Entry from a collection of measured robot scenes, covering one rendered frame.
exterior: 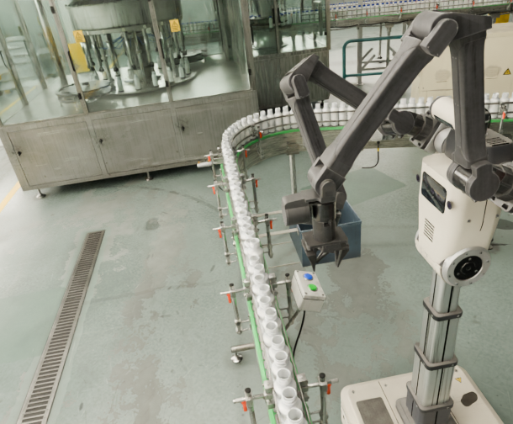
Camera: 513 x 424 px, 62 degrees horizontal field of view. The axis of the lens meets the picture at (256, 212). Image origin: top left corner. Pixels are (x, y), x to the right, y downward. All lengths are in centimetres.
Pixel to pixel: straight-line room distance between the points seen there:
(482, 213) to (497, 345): 169
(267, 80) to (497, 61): 311
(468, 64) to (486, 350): 217
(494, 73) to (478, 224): 442
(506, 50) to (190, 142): 366
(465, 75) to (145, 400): 234
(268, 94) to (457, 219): 574
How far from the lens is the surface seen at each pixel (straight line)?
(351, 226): 216
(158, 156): 508
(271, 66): 683
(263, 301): 142
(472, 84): 105
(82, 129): 508
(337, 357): 276
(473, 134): 109
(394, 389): 232
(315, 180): 96
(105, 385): 292
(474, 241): 147
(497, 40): 568
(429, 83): 561
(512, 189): 120
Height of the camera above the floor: 209
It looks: 30 degrees down
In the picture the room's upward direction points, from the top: 7 degrees counter-clockwise
